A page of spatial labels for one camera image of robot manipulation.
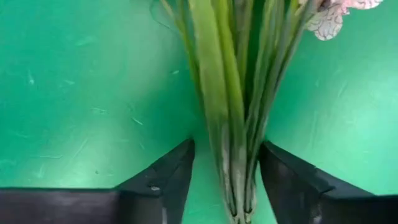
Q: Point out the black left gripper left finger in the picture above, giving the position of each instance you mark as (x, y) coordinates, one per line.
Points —
(140, 202)

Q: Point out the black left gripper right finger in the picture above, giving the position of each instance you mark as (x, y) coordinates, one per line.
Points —
(311, 205)

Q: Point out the white veined artificial flower bunch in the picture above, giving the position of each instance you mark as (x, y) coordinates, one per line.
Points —
(217, 93)

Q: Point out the green table mat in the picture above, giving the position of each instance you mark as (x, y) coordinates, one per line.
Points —
(77, 93)

